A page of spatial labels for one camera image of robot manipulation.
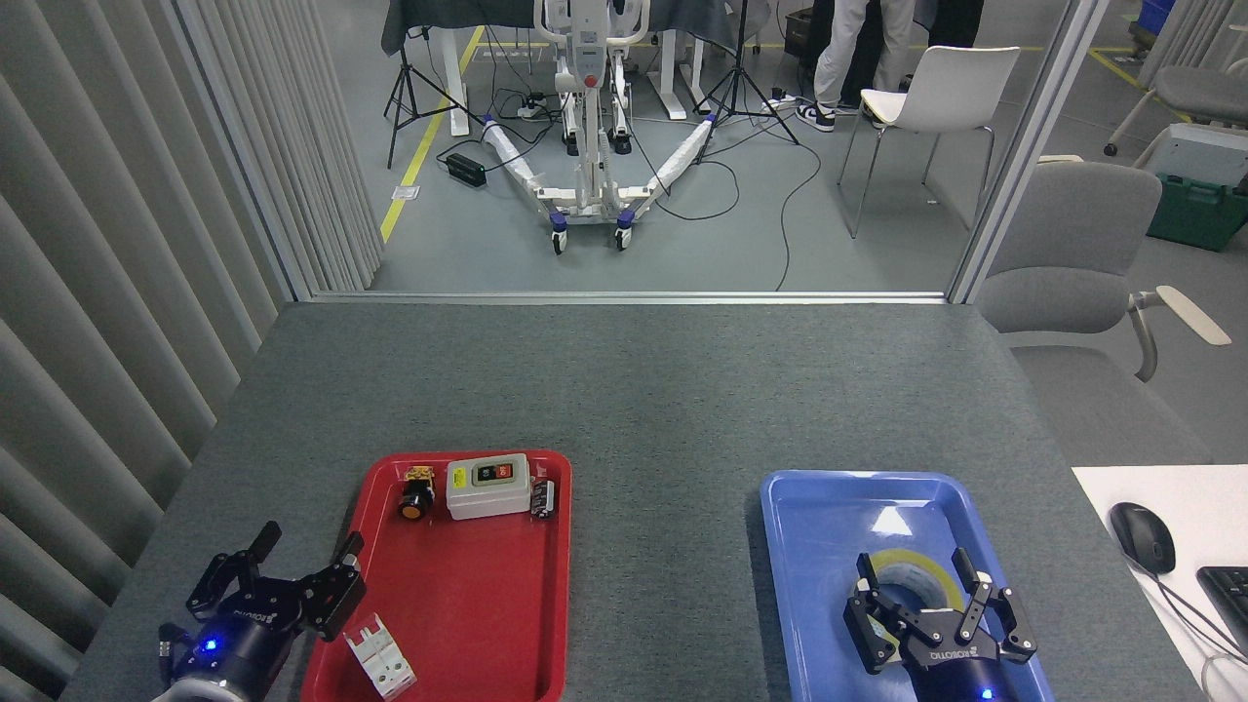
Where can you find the grey chair on castors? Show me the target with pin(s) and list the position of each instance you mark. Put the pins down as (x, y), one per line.
(1204, 90)

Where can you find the black power strip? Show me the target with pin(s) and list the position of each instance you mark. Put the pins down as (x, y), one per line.
(466, 170)

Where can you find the white desk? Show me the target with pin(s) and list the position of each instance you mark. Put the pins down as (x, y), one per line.
(1199, 507)

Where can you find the small black switch part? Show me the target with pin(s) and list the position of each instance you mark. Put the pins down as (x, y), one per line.
(542, 499)

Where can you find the black keyboard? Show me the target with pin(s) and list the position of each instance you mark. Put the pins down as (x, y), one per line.
(1230, 600)

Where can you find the white stand on wheels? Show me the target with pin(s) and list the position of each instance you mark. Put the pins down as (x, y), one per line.
(588, 44)

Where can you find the black yellow push button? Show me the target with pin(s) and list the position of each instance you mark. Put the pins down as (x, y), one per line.
(414, 505)

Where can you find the red plastic tray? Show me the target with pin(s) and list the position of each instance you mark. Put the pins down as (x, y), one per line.
(468, 585)

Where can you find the table with dark cloth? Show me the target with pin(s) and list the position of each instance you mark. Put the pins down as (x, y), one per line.
(429, 15)

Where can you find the yellow tape roll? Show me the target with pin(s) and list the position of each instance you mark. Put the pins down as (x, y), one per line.
(916, 563)

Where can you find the white flat box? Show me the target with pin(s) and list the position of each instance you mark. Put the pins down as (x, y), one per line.
(1209, 154)

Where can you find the blue plastic tray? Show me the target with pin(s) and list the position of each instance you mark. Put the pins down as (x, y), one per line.
(819, 526)

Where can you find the black computer mouse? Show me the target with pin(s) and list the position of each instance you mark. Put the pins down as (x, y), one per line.
(1143, 536)

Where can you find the grey office chair with armrest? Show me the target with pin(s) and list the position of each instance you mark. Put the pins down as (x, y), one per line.
(1063, 244)

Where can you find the white plastic chair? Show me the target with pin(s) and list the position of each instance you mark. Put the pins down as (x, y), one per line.
(960, 83)

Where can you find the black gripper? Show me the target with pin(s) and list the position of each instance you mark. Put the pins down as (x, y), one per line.
(234, 653)
(951, 673)

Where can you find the white breaker block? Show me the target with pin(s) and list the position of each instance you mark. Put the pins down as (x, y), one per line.
(382, 661)

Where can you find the person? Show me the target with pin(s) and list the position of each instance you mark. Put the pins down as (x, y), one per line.
(951, 19)
(838, 58)

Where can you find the blue bin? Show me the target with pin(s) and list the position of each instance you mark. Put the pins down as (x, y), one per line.
(1157, 15)

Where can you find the black tripod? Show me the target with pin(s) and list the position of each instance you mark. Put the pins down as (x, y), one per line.
(741, 49)
(404, 73)

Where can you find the grey two-button switch box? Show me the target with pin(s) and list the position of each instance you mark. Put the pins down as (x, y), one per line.
(487, 497)

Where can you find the green plastic bin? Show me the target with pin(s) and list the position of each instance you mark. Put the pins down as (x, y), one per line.
(1194, 216)

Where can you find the silver post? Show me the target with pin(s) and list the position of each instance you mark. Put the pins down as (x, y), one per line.
(1026, 146)

